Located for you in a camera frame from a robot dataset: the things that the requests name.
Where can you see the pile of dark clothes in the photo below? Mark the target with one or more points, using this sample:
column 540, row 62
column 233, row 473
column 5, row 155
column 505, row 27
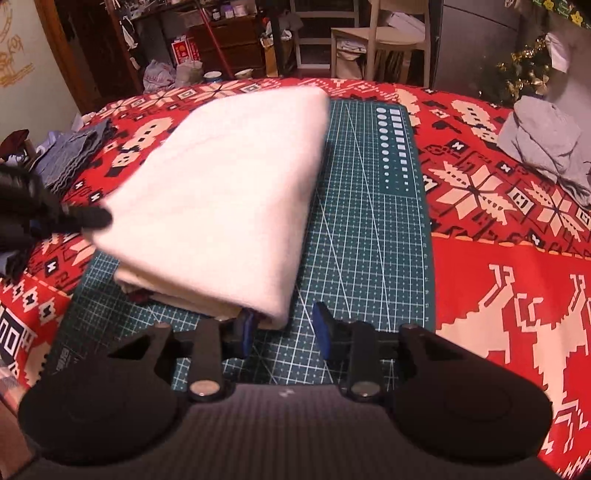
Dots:
column 16, row 143

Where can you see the yellow paper bag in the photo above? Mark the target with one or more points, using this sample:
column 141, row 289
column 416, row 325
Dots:
column 277, row 57

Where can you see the cream chair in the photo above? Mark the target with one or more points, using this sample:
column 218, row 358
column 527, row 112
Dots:
column 383, row 37

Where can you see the white knit vest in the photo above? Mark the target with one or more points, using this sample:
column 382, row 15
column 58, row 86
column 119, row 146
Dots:
column 207, row 184

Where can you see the white paper sheet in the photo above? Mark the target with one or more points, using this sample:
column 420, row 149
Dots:
column 558, row 50

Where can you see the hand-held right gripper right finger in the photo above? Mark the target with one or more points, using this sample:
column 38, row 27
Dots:
column 321, row 332

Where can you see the wooden drawer cabinet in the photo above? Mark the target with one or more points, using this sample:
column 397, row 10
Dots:
column 231, row 46

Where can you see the blue ceramic bowl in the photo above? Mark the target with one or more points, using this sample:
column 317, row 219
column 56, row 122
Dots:
column 212, row 77

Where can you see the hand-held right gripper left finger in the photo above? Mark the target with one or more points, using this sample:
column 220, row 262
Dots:
column 247, row 332

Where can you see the small Christmas tree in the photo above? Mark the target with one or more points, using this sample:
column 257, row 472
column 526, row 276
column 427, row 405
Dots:
column 526, row 69

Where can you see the silver refrigerator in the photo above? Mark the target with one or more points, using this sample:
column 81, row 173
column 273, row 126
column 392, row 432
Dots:
column 475, row 46

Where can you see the red white box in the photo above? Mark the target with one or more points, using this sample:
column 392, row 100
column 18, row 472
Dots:
column 185, row 50

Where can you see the green Christmas wall banner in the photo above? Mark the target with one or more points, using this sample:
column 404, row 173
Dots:
column 561, row 9

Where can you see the red patterned blanket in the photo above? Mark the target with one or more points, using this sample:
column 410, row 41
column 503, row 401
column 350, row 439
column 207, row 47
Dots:
column 485, row 277

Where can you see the white ceramic bowl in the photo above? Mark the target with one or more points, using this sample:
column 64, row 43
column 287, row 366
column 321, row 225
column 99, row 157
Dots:
column 244, row 74

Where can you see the green cutting mat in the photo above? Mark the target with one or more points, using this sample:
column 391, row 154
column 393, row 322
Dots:
column 369, row 230

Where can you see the blue denim jeans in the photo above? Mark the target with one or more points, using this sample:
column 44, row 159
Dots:
column 69, row 157

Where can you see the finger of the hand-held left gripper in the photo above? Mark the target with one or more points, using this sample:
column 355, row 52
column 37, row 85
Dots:
column 90, row 218

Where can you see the white plastic bag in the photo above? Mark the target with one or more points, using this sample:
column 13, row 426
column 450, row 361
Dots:
column 159, row 76

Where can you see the grey sweater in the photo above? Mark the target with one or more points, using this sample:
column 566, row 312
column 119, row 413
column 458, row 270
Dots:
column 540, row 134

